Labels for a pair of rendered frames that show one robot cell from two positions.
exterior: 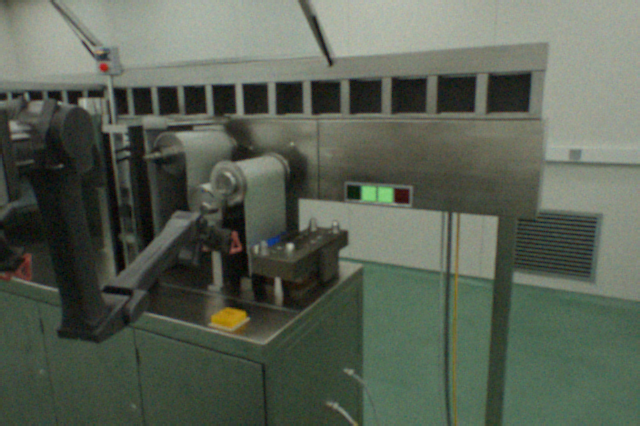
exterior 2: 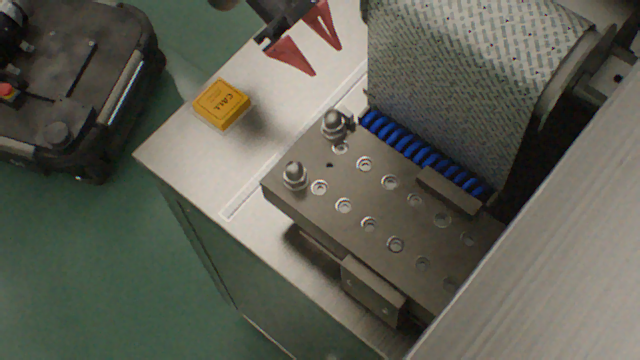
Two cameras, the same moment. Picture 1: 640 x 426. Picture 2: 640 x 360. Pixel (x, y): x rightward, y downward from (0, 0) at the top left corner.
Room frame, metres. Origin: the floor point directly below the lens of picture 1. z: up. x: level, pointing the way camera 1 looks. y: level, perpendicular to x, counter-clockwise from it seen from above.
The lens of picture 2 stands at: (1.59, -0.33, 1.99)
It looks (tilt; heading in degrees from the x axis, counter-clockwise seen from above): 65 degrees down; 109
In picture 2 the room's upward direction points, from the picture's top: 7 degrees counter-clockwise
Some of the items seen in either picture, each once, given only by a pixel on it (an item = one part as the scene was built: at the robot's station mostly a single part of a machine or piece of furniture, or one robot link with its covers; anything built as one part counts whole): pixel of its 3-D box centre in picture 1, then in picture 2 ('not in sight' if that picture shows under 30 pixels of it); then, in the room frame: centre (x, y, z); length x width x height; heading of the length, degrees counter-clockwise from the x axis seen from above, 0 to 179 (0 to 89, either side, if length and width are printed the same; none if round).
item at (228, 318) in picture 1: (229, 318); (221, 103); (1.23, 0.27, 0.91); 0.07 x 0.07 x 0.02; 62
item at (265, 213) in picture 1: (266, 218); (437, 114); (1.59, 0.20, 1.11); 0.23 x 0.01 x 0.18; 152
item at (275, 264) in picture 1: (303, 249); (405, 230); (1.57, 0.07, 1.00); 0.40 x 0.16 x 0.06; 152
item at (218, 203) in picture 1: (216, 243); not in sight; (1.49, 0.35, 1.05); 0.06 x 0.05 x 0.31; 152
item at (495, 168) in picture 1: (178, 151); not in sight; (2.21, 0.67, 1.29); 3.10 x 0.28 x 0.30; 62
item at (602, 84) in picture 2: not in sight; (621, 85); (1.78, 0.16, 1.28); 0.06 x 0.05 x 0.02; 152
